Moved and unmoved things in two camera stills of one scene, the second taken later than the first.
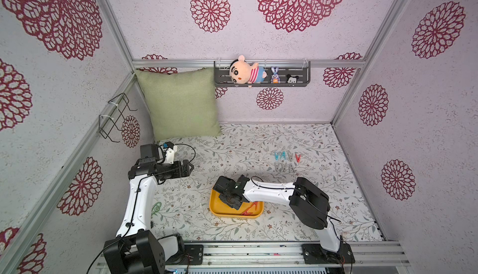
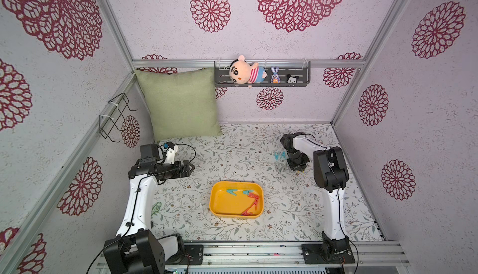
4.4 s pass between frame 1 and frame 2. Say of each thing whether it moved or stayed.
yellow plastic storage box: stayed
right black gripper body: moved
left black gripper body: stayed
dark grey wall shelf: stayed
